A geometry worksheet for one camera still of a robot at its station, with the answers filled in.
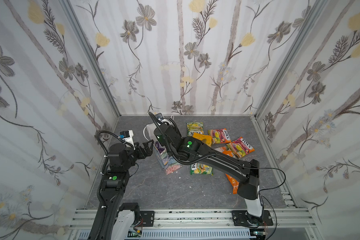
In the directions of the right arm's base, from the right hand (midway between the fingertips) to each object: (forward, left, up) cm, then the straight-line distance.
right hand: (163, 121), depth 68 cm
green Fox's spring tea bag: (+24, -19, -35) cm, 46 cm away
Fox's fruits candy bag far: (+16, -37, -33) cm, 52 cm away
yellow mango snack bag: (+13, -24, -31) cm, 41 cm away
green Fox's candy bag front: (-9, -22, -32) cm, 39 cm away
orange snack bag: (+5, -39, -33) cm, 51 cm away
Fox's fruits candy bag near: (+7, -49, -32) cm, 59 cm away
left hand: (-4, +9, -9) cm, 13 cm away
